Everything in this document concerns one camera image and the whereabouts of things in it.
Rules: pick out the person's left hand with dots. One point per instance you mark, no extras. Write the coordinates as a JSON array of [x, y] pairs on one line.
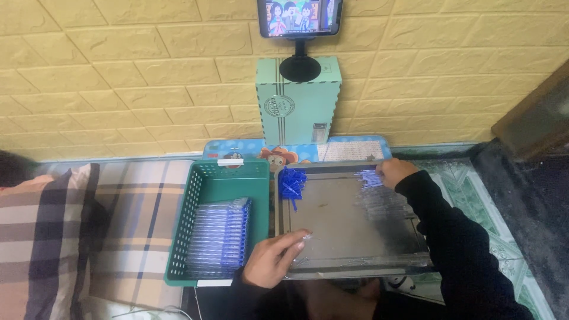
[[266, 262]]

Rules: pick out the person's right hand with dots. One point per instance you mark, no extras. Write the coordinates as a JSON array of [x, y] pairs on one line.
[[395, 172]]

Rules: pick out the bunch of clear pen tubes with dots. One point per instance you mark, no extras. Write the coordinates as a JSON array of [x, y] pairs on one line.
[[369, 178]]

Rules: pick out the small metal pen spring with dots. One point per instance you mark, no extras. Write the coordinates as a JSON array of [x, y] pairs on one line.
[[306, 238]]

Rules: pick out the pile of clear pen barrels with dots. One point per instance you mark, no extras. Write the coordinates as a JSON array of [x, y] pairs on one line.
[[386, 209]]

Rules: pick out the row of assembled blue pens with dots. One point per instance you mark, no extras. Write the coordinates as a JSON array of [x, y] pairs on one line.
[[220, 238]]

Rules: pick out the grey metal tray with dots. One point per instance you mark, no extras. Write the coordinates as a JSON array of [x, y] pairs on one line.
[[338, 222]]

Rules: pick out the pile of blue pen caps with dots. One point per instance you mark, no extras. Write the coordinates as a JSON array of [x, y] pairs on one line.
[[292, 182]]

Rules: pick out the green plastic basket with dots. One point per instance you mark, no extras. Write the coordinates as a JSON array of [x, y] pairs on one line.
[[218, 182]]

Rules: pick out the green patterned mat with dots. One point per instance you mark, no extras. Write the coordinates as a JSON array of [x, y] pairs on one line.
[[480, 213]]

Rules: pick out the blue cartoon lap desk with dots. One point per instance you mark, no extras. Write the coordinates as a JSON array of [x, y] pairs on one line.
[[302, 151]]

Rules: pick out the mint green cardboard box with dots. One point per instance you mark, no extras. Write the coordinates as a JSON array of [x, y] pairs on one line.
[[297, 106]]

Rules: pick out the plaid blanket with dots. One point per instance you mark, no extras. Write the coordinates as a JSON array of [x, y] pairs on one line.
[[138, 226]]

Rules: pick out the black phone stand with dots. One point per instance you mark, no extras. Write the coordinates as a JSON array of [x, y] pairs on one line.
[[300, 64]]

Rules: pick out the dark wooden furniture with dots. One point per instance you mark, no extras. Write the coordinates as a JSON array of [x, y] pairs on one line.
[[533, 115]]

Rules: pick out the black phone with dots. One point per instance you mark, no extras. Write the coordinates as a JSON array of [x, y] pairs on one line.
[[300, 17]]

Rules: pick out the plaid pillow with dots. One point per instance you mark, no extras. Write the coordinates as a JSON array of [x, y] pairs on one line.
[[42, 244]]

